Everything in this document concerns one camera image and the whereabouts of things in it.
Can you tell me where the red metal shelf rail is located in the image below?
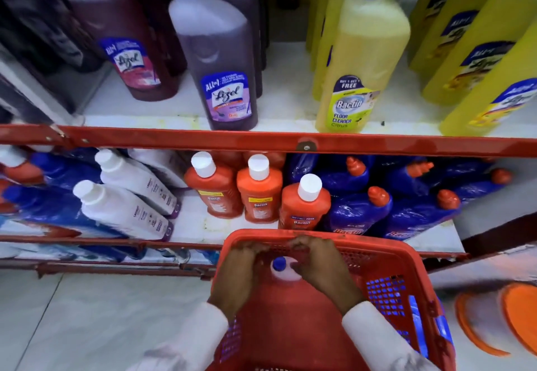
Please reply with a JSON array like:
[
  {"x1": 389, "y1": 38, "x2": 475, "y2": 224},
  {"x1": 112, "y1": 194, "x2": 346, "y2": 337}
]
[
  {"x1": 0, "y1": 124, "x2": 537, "y2": 159},
  {"x1": 0, "y1": 259, "x2": 217, "y2": 280},
  {"x1": 0, "y1": 234, "x2": 469, "y2": 261}
]

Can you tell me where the pale yellow floor cleaner bottle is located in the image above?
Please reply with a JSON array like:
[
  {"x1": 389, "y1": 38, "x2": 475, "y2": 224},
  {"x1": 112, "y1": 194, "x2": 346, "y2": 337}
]
[
  {"x1": 312, "y1": 0, "x2": 358, "y2": 101},
  {"x1": 315, "y1": 0, "x2": 411, "y2": 134},
  {"x1": 305, "y1": 0, "x2": 333, "y2": 53}
]

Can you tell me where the orange round plastic lid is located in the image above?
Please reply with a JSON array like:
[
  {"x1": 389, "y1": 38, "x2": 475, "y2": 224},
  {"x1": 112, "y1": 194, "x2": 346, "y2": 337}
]
[
  {"x1": 500, "y1": 282, "x2": 537, "y2": 357},
  {"x1": 455, "y1": 291, "x2": 512, "y2": 357}
]

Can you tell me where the orange bottle with white cap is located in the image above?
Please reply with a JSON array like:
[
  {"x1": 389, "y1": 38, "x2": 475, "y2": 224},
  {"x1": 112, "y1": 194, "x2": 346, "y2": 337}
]
[
  {"x1": 278, "y1": 173, "x2": 331, "y2": 231},
  {"x1": 236, "y1": 153, "x2": 284, "y2": 224},
  {"x1": 183, "y1": 151, "x2": 244, "y2": 219}
]

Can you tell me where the red plastic shopping basket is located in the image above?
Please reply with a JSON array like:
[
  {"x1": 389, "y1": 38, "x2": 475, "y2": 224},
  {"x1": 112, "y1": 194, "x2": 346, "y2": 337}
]
[{"x1": 207, "y1": 228, "x2": 456, "y2": 371}]

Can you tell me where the row of blue red-capped bottles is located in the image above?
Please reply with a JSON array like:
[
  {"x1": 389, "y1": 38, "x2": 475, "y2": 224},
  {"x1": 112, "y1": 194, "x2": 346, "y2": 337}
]
[{"x1": 285, "y1": 153, "x2": 515, "y2": 241}]

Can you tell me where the person's right forearm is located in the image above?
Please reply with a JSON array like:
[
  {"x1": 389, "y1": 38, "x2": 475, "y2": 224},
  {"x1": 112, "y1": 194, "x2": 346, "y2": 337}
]
[{"x1": 341, "y1": 301, "x2": 442, "y2": 371}]

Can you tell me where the pile of blue wrapped bottles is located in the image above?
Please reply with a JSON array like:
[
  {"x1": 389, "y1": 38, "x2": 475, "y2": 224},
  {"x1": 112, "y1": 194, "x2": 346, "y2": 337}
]
[{"x1": 0, "y1": 144, "x2": 145, "y2": 261}]

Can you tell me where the group of dark bottles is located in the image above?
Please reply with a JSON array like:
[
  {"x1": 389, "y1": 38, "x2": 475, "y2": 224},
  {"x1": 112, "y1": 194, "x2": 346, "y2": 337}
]
[{"x1": 0, "y1": 0, "x2": 105, "y2": 74}]

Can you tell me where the dark red floor cleaner bottle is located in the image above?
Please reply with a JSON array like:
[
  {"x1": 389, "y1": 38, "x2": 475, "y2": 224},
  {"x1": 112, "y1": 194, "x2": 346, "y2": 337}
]
[{"x1": 54, "y1": 0, "x2": 182, "y2": 102}]

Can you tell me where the person's left hand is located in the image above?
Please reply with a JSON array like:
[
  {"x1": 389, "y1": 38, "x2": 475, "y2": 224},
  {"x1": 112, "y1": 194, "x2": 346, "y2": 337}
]
[{"x1": 208, "y1": 241, "x2": 270, "y2": 322}]

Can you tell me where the red bottle with blue cap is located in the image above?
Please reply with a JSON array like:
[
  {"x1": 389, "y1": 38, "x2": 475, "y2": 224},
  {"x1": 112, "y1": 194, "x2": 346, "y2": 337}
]
[{"x1": 241, "y1": 256, "x2": 361, "y2": 371}]

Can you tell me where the bright yellow floor cleaner bottle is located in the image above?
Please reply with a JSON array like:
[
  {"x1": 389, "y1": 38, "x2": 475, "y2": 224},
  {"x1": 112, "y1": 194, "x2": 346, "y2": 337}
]
[
  {"x1": 408, "y1": 0, "x2": 475, "y2": 63},
  {"x1": 439, "y1": 20, "x2": 537, "y2": 137},
  {"x1": 421, "y1": 0, "x2": 537, "y2": 106},
  {"x1": 410, "y1": 0, "x2": 517, "y2": 74}
]

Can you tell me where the purple floor cleaner bottle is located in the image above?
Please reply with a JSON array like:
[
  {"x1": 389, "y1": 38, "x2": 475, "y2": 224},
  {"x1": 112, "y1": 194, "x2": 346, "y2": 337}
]
[
  {"x1": 199, "y1": 0, "x2": 264, "y2": 99},
  {"x1": 164, "y1": 0, "x2": 259, "y2": 132}
]

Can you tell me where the person's right hand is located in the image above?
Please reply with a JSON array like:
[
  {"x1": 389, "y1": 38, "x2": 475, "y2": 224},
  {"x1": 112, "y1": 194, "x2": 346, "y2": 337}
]
[{"x1": 289, "y1": 235, "x2": 366, "y2": 317}]

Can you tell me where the person's left forearm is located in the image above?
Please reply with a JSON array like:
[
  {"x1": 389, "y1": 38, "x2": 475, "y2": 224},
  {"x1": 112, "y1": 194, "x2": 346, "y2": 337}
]
[{"x1": 138, "y1": 301, "x2": 230, "y2": 371}]

